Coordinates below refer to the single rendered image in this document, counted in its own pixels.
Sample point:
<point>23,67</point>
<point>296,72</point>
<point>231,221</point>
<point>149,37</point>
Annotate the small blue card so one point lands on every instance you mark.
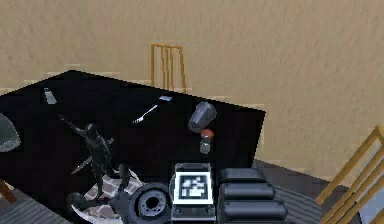
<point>165,98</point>

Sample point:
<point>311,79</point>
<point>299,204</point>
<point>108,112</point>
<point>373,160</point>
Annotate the dark human figure statue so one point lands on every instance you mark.
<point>98,150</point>

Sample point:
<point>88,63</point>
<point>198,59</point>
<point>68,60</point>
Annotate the black table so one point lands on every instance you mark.
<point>140,140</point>

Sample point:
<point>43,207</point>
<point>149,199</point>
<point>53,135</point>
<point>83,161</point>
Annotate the grey cup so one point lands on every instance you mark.
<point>201,116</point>

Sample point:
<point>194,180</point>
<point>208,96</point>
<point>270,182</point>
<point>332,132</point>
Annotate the grey glass bowl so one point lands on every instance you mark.
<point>7,135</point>

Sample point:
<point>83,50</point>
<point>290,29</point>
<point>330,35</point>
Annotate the small grey shaker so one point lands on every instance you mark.
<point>50,96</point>

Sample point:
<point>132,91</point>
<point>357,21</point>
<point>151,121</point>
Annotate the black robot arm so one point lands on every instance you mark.
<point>230,195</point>

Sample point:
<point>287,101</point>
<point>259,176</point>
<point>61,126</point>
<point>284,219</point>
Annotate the red capped shaker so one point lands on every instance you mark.
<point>206,141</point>

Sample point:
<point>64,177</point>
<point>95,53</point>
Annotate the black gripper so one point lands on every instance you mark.
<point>151,202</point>

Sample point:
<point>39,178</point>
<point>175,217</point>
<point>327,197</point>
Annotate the silver knife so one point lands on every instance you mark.
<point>87,160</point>

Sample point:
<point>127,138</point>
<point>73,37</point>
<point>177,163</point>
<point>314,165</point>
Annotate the silver fork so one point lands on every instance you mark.
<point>145,114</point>

